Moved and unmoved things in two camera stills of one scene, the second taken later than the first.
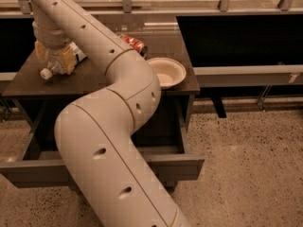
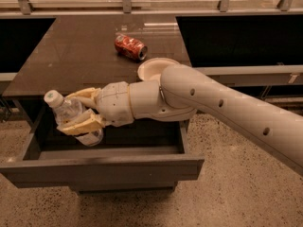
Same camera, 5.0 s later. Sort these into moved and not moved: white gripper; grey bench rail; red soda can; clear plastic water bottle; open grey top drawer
Moved: white gripper; clear plastic water bottle
Not moved: open grey top drawer; red soda can; grey bench rail
